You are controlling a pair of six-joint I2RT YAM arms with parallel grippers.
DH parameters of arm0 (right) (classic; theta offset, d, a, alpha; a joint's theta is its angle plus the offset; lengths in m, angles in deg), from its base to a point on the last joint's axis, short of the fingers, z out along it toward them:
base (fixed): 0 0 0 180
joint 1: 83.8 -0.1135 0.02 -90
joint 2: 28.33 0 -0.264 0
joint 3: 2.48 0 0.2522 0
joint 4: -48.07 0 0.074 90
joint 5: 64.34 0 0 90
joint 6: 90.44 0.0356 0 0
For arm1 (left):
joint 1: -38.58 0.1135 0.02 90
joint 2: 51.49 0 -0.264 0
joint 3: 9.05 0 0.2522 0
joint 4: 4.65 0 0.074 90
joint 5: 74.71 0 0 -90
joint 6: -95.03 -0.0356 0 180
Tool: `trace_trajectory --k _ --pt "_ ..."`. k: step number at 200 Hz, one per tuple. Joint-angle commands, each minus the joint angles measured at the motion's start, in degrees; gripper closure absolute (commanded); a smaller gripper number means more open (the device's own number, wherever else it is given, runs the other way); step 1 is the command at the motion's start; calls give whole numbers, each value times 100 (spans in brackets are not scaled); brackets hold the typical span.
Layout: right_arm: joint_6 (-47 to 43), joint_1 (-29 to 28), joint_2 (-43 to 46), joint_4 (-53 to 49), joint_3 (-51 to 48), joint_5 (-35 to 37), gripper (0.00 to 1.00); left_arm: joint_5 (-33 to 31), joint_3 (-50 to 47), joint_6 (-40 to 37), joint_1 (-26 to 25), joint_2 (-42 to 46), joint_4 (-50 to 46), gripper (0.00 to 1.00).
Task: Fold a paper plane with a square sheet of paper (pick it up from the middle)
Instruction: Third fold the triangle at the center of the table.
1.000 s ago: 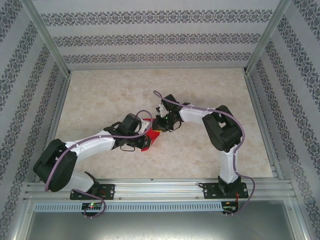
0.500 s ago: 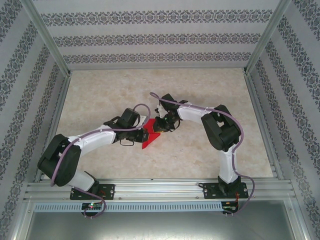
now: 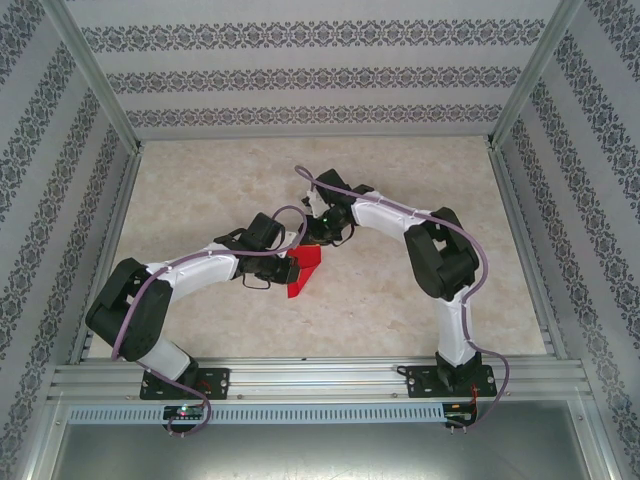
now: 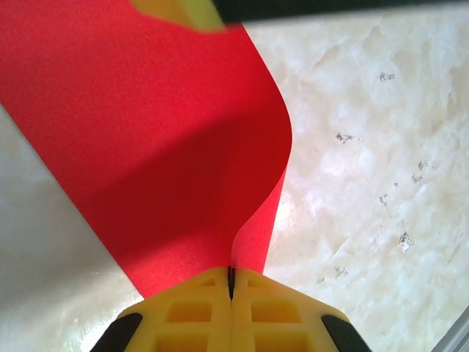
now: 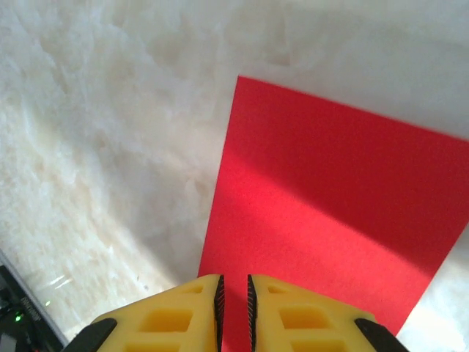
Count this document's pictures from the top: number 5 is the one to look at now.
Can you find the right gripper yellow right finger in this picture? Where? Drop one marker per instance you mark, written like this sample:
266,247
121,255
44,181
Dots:
311,322

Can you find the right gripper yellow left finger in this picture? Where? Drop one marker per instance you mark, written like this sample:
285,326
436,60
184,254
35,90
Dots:
165,322

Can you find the red square paper sheet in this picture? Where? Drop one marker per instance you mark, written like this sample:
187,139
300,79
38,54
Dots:
329,201

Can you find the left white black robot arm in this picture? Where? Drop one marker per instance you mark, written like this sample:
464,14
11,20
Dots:
14,330

